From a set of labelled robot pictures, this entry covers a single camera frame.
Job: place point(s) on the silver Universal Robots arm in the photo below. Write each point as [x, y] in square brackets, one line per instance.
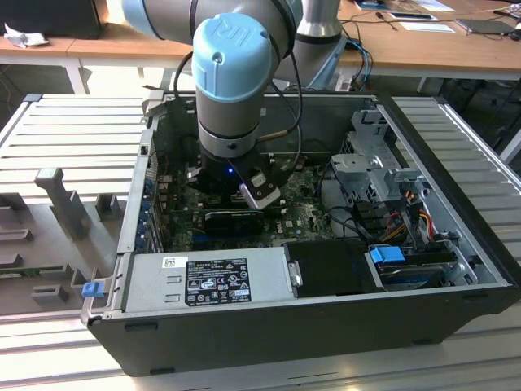
[232, 65]

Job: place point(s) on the black RAM slot bank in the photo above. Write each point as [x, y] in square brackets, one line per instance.
[213, 205]

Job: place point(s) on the black card module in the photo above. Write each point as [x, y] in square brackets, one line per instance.
[234, 223]

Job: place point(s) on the green motherboard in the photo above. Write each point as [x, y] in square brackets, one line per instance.
[301, 212]

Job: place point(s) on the grey power supply unit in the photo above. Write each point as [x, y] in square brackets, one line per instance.
[150, 285]

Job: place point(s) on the grey metal drive cage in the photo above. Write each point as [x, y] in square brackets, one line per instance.
[354, 171]

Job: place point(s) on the black plastic air shroud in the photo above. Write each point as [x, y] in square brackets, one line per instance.
[325, 269]

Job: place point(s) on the white labelled box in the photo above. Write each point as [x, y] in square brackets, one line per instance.
[345, 84]

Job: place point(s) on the black open PC case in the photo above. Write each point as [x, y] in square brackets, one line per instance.
[244, 338]

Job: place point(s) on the long wooden desk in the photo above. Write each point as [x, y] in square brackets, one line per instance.
[122, 47]

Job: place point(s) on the blue plastic case clip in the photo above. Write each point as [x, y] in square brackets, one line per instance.
[91, 290]

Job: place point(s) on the hard disk in blue carrier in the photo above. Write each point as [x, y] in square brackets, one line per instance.
[386, 256]

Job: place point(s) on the grey parts rack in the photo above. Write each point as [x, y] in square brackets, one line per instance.
[49, 252]

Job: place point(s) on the short wooden desk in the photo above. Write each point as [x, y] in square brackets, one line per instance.
[32, 55]

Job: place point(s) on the large black box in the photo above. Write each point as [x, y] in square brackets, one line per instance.
[53, 18]

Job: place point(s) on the blue booklet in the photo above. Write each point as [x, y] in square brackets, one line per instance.
[372, 4]

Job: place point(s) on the crumpled white paper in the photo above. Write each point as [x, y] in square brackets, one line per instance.
[24, 37]

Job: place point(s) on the white flat phone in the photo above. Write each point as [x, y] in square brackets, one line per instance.
[411, 16]

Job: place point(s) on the white paper sheet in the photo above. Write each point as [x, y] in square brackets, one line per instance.
[427, 27]

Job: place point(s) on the plain white paper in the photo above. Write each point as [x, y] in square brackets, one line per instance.
[435, 5]

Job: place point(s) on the dark flat notebook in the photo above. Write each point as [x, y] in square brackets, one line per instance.
[484, 26]

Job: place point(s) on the black-faced white wrist camera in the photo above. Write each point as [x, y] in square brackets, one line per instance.
[260, 195]

